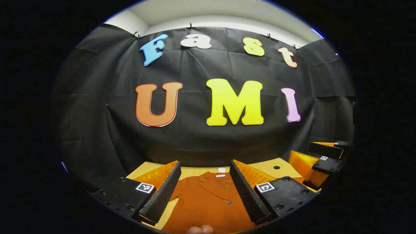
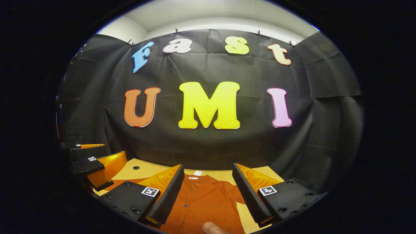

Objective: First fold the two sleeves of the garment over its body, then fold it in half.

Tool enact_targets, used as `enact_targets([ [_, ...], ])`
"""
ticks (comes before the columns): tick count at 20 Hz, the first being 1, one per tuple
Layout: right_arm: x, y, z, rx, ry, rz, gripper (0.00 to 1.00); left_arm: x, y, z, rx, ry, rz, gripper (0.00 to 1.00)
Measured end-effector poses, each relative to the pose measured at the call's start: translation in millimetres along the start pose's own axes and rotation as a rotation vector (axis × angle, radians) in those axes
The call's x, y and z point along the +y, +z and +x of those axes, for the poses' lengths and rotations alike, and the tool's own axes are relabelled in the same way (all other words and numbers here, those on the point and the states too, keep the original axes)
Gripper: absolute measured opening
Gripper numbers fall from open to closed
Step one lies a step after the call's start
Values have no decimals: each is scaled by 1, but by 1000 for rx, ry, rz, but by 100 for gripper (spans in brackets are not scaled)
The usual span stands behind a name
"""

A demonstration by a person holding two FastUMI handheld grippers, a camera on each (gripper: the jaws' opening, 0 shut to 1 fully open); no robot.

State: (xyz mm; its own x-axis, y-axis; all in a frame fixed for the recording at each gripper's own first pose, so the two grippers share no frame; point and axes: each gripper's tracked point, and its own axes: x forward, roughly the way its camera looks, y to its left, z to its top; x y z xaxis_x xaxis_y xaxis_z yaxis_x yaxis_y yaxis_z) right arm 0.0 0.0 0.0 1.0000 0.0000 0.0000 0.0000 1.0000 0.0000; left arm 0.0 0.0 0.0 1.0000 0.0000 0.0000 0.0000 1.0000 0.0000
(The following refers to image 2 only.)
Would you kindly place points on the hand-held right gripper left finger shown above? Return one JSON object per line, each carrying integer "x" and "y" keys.
{"x": 169, "y": 198}

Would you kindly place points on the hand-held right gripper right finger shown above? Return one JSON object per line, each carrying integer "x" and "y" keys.
{"x": 250, "y": 198}

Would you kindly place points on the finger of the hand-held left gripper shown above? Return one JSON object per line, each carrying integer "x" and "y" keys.
{"x": 84, "y": 165}
{"x": 87, "y": 152}

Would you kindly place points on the rust orange coat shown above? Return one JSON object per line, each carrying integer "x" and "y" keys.
{"x": 201, "y": 201}

